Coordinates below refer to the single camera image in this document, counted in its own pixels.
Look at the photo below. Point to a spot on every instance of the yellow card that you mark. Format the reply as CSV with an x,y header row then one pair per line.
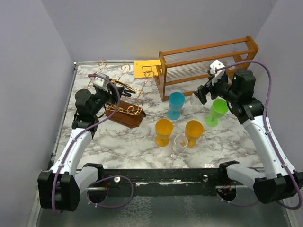
x,y
145,68

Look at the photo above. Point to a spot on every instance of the clear glass near rack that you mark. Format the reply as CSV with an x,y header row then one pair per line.
x,y
194,100

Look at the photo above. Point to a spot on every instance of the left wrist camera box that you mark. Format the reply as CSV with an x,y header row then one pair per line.
x,y
101,83

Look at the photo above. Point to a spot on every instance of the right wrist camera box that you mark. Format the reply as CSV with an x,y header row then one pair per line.
x,y
216,70

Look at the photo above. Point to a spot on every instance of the gold wire wine glass rack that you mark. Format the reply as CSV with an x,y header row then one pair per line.
x,y
127,114

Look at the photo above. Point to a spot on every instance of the clear glass near front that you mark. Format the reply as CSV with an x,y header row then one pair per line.
x,y
179,145

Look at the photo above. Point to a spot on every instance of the black base frame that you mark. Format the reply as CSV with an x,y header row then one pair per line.
x,y
157,182

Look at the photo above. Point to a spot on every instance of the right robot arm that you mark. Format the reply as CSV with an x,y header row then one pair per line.
x,y
280,180

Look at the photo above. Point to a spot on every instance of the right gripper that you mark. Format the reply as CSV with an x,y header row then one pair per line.
x,y
202,90

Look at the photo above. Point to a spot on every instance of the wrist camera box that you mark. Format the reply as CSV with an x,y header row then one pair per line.
x,y
101,83
216,70

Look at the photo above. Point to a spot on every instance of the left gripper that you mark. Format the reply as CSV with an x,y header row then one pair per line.
x,y
113,97

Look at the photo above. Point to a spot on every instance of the blue plastic wine glass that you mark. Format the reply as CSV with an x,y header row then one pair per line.
x,y
176,101

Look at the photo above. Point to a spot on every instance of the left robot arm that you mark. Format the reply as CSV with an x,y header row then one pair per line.
x,y
61,186

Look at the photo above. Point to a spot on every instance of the green plastic wine glass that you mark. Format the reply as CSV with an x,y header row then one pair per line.
x,y
218,109

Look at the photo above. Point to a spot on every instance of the wooden dish rack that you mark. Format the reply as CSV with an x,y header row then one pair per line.
x,y
183,65

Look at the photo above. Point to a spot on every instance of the orange plastic wine glass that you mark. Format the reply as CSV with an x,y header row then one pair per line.
x,y
163,128
193,131

